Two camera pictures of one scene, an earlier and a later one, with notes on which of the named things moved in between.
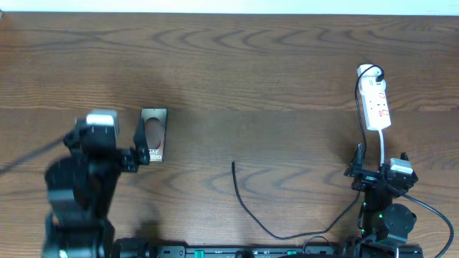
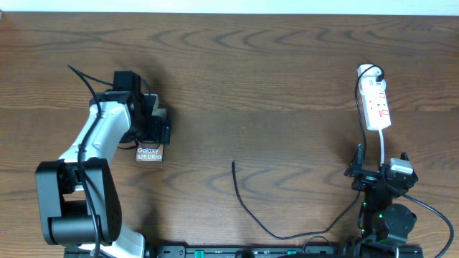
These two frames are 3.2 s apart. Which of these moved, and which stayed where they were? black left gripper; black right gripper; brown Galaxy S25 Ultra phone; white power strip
Moved: black left gripper
Stayed: white power strip; black right gripper; brown Galaxy S25 Ultra phone
